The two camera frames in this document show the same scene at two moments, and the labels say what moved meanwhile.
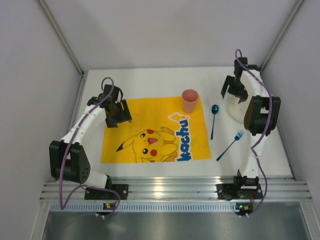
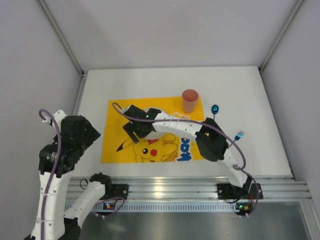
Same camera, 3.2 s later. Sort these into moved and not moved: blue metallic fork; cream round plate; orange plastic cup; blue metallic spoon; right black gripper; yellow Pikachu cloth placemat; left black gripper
Moved: left black gripper; right black gripper; cream round plate
Not moved: orange plastic cup; yellow Pikachu cloth placemat; blue metallic spoon; blue metallic fork
